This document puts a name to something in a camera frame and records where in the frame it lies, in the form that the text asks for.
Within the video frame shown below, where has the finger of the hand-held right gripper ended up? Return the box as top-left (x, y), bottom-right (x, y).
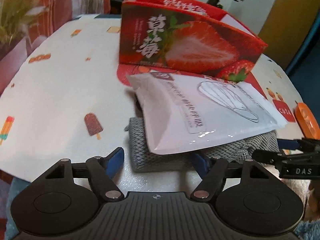
top-left (251, 149), bottom-right (320, 165)
top-left (277, 138), bottom-right (320, 153)

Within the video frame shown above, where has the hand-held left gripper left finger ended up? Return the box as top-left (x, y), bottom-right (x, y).
top-left (45, 147), bottom-right (125, 202)

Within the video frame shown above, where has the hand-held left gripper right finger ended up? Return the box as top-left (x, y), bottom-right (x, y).
top-left (191, 154), bottom-right (272, 202)

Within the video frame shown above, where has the grey knitted cloth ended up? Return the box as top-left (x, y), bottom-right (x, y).
top-left (124, 117), bottom-right (278, 173)

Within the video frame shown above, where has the white face mask package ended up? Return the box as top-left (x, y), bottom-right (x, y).
top-left (126, 72), bottom-right (288, 155)

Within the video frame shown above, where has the red strawberry print cardboard box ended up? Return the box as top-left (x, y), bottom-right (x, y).
top-left (117, 0), bottom-right (268, 82)

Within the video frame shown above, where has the cream fluffy cloth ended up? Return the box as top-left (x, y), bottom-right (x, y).
top-left (257, 162), bottom-right (320, 222)

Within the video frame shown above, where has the orange plastic piece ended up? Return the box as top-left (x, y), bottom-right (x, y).
top-left (293, 101), bottom-right (320, 140)

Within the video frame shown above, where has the teal curtain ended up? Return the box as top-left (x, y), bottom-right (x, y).
top-left (285, 17), bottom-right (320, 75)

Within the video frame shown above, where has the wooden door frame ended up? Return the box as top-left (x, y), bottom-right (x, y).
top-left (257, 0), bottom-right (318, 40)

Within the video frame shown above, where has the red plant print wall cloth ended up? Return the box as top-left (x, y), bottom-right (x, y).
top-left (0, 0), bottom-right (112, 63)

